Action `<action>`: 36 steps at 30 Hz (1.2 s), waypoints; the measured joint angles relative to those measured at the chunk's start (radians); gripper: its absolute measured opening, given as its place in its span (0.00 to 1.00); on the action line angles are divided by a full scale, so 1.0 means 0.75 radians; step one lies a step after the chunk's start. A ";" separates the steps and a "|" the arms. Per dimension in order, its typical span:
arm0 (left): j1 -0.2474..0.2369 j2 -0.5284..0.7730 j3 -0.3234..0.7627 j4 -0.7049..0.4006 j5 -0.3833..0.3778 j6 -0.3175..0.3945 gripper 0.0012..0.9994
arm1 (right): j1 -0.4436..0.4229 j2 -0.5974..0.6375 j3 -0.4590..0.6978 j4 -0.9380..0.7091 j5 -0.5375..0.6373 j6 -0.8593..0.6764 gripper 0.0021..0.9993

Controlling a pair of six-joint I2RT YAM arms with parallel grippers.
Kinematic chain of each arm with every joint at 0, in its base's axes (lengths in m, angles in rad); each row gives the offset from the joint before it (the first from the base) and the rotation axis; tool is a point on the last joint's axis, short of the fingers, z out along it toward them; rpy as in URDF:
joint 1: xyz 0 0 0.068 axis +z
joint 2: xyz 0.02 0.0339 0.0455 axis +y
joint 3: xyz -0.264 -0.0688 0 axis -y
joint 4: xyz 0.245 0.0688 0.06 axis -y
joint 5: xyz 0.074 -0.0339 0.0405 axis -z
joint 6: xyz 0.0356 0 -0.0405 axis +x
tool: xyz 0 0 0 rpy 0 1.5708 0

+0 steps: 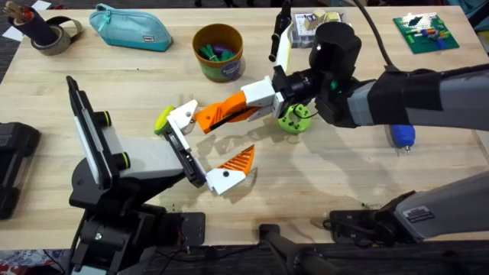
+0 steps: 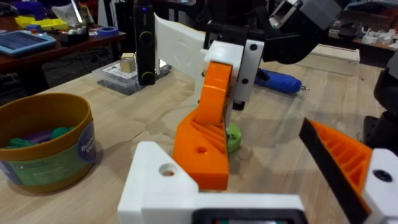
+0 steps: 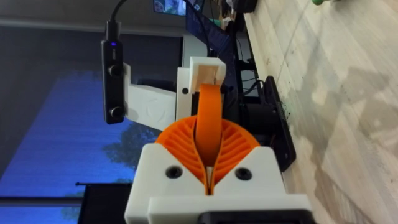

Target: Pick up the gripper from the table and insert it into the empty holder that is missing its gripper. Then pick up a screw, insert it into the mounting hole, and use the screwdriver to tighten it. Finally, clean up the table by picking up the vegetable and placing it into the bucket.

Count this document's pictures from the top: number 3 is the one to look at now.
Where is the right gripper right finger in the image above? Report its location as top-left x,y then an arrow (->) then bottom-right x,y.
210,119 -> 286,196

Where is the black camera cable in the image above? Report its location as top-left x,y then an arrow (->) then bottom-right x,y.
105,0 -> 130,41

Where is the white left camera bracket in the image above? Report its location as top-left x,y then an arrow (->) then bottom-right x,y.
123,62 -> 177,132

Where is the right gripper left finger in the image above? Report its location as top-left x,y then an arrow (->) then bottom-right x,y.
124,114 -> 209,224

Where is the computer monitor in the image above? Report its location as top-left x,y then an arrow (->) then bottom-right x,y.
153,0 -> 205,17

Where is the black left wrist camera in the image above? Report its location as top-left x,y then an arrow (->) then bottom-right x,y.
101,39 -> 126,125

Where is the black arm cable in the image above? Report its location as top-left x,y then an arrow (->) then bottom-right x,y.
183,0 -> 218,57

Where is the black upright wrist plate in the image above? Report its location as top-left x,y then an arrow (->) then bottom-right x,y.
263,75 -> 297,173

